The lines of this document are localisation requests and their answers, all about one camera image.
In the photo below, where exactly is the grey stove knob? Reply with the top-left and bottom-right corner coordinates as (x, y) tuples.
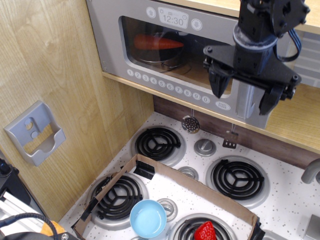
(193, 139), (217, 157)

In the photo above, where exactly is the grey toy microwave door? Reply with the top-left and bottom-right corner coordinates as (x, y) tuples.
(86, 0), (294, 130)

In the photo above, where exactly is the small middle stove ring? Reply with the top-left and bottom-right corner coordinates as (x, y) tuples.
(177, 166), (200, 181)

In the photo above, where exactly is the light blue bowl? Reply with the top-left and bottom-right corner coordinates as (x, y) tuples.
(129, 199), (167, 239)

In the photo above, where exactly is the orange toy food piece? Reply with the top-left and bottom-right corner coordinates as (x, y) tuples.
(40, 221), (65, 237)

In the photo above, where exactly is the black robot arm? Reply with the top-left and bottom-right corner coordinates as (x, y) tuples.
(203, 0), (310, 115)

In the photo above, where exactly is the back right stove burner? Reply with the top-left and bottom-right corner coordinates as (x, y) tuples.
(205, 155), (271, 210)

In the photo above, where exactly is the orange toy carrot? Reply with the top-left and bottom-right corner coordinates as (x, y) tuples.
(133, 34), (184, 50)

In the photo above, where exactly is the hanging small spatula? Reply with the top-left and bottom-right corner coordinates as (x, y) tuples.
(222, 123), (239, 149)

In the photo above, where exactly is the wooden shelf unit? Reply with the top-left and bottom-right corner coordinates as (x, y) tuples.
(102, 0), (320, 154)

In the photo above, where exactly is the small stove ring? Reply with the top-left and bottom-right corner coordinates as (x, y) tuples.
(156, 198), (179, 222)
(177, 166), (200, 181)

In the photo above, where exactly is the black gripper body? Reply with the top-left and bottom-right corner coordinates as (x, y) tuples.
(203, 43), (302, 91)

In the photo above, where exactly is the red toy strawberry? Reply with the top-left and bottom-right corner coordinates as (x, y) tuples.
(193, 221), (217, 240)

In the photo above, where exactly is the hanging metal strainer spoon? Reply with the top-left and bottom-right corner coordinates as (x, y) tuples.
(181, 108), (200, 134)

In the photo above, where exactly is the small front stove ring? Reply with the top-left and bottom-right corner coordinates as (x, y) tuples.
(156, 198), (179, 222)

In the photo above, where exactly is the back left stove burner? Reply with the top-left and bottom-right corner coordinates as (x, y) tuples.
(130, 126), (187, 167)

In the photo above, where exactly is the front right stove burner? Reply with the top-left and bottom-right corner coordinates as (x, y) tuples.
(168, 213), (238, 240)

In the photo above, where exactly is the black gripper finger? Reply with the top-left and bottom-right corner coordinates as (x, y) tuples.
(208, 63), (232, 98)
(259, 85), (295, 115)

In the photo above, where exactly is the grey wall holder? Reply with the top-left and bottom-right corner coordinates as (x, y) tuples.
(4, 100), (66, 167)

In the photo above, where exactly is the stove burner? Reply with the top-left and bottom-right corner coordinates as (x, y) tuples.
(205, 155), (271, 210)
(130, 126), (187, 167)
(91, 173), (149, 231)
(168, 213), (238, 240)

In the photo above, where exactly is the brown cardboard frame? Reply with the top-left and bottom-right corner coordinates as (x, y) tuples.
(71, 154), (265, 240)

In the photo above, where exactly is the grey faucet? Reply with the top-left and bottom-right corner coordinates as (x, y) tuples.
(301, 158), (320, 184)

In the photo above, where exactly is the front left stove burner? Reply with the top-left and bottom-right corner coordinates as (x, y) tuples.
(91, 173), (149, 231)

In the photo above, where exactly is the steel cooking pot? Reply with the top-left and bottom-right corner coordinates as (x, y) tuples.
(131, 31), (185, 72)

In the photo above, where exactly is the black braided cable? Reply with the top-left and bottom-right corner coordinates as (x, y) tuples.
(0, 212), (60, 240)

